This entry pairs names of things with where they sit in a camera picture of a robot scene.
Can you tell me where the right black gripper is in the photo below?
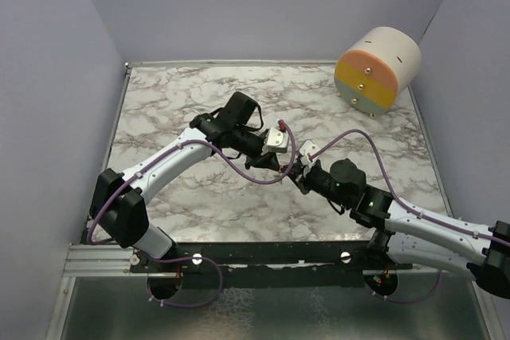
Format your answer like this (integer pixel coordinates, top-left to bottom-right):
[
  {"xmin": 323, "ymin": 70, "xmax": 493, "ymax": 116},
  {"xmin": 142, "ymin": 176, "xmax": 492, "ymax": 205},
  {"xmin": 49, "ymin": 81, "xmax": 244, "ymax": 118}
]
[{"xmin": 282, "ymin": 162, "xmax": 351, "ymax": 209}]

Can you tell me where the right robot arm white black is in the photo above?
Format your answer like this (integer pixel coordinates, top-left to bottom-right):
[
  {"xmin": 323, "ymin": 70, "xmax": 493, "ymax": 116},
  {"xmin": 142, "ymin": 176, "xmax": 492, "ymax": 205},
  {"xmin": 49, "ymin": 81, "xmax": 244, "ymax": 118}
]
[{"xmin": 289, "ymin": 154, "xmax": 509, "ymax": 299}]

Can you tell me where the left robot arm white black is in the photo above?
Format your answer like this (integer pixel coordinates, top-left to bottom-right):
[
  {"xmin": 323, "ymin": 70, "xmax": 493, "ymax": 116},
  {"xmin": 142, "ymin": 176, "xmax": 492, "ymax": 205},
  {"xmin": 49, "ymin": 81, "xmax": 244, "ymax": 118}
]
[{"xmin": 86, "ymin": 92, "xmax": 296, "ymax": 272}]

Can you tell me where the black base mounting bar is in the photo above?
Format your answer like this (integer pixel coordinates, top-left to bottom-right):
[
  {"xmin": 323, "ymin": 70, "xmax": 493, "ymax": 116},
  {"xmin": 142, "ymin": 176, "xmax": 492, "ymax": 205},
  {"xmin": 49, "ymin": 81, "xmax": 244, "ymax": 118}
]
[{"xmin": 131, "ymin": 240, "xmax": 411, "ymax": 289}]

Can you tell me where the round three-drawer mini cabinet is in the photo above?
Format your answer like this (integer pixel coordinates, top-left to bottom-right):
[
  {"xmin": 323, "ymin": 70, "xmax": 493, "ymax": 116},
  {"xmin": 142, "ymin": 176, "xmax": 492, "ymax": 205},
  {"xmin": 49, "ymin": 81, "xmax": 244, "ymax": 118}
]
[{"xmin": 334, "ymin": 26, "xmax": 422, "ymax": 117}]

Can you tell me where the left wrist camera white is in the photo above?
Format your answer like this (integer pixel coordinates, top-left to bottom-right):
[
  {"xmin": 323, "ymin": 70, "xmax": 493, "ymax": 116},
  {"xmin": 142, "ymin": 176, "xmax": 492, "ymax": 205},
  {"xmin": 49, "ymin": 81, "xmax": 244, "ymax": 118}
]
[{"xmin": 261, "ymin": 127, "xmax": 289, "ymax": 154}]

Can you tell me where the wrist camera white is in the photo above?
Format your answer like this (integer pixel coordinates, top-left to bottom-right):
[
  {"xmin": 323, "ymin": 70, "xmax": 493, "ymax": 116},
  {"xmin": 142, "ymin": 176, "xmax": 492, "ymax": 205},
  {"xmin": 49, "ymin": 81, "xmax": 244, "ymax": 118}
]
[
  {"xmin": 261, "ymin": 127, "xmax": 289, "ymax": 154},
  {"xmin": 298, "ymin": 140, "xmax": 320, "ymax": 176}
]

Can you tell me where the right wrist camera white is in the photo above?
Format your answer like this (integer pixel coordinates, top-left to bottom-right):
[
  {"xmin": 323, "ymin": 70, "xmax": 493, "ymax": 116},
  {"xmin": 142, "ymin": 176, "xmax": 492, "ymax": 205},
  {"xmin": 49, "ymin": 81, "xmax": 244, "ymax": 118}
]
[{"xmin": 298, "ymin": 140, "xmax": 320, "ymax": 176}]

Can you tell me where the aluminium frame rail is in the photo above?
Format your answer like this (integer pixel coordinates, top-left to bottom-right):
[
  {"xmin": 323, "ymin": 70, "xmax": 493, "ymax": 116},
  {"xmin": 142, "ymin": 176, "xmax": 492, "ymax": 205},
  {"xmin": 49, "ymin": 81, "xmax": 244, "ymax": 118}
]
[{"xmin": 63, "ymin": 244, "xmax": 132, "ymax": 277}]

